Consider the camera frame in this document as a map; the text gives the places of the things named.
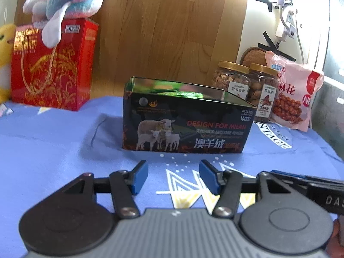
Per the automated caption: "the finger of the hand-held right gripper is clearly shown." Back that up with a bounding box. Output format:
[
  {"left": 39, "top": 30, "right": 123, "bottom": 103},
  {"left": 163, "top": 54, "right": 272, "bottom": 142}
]
[{"left": 270, "top": 170, "right": 344, "bottom": 186}]

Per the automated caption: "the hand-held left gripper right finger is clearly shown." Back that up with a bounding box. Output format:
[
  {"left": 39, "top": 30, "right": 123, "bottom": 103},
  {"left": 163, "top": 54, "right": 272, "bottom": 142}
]
[{"left": 199, "top": 159, "right": 296, "bottom": 218}]

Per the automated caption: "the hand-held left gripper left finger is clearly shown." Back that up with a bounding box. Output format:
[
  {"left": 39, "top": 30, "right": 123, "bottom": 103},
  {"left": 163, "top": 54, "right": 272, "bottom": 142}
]
[{"left": 60, "top": 160, "right": 149, "bottom": 219}]

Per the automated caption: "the black sheep print box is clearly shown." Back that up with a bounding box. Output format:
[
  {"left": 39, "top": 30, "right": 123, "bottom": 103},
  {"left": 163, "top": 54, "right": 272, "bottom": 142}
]
[{"left": 122, "top": 77, "right": 258, "bottom": 154}]

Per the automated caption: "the pink snack bag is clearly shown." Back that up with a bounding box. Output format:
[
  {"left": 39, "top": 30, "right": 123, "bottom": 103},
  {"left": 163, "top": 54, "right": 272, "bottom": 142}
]
[{"left": 265, "top": 51, "right": 324, "bottom": 133}]

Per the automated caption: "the pecan jar with gold lid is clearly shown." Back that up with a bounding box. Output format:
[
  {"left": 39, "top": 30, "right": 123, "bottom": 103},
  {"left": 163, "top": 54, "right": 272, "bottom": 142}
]
[{"left": 247, "top": 63, "right": 280, "bottom": 124}]

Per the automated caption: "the green snack packet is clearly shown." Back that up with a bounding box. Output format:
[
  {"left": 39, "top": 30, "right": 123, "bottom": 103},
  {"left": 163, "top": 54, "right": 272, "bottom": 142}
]
[{"left": 154, "top": 86, "right": 206, "bottom": 99}]

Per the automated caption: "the blue printed bed sheet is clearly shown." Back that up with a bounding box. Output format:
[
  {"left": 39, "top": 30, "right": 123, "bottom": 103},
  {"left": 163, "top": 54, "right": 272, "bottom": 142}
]
[{"left": 0, "top": 95, "right": 344, "bottom": 258}]

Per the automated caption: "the peanut jar with gold lid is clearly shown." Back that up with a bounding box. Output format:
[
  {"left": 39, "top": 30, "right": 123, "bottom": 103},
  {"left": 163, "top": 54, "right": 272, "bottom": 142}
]
[{"left": 212, "top": 60, "right": 251, "bottom": 103}]

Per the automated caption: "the round brown mat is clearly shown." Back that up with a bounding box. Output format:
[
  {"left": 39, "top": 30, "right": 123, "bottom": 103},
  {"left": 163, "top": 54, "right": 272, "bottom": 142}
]
[{"left": 240, "top": 47, "right": 269, "bottom": 68}]

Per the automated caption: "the red gift box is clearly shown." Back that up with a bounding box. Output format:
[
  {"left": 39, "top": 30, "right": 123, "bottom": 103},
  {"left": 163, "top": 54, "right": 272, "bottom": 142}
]
[{"left": 11, "top": 19, "right": 99, "bottom": 112}]

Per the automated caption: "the white power strip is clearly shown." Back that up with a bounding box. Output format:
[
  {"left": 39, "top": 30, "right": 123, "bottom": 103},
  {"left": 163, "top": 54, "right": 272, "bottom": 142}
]
[{"left": 275, "top": 9, "right": 297, "bottom": 43}]

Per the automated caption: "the wooden board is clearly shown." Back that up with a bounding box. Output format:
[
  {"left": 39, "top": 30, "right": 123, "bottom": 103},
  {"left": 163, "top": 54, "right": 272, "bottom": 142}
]
[{"left": 13, "top": 0, "right": 252, "bottom": 100}]

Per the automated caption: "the yellow duck plush toy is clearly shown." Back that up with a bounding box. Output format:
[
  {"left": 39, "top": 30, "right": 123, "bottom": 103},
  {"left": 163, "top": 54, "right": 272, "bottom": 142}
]
[{"left": 0, "top": 23, "right": 17, "bottom": 104}]

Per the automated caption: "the white cable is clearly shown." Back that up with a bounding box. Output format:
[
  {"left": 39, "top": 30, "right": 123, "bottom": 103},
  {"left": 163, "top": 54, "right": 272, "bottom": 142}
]
[{"left": 277, "top": 0, "right": 290, "bottom": 29}]

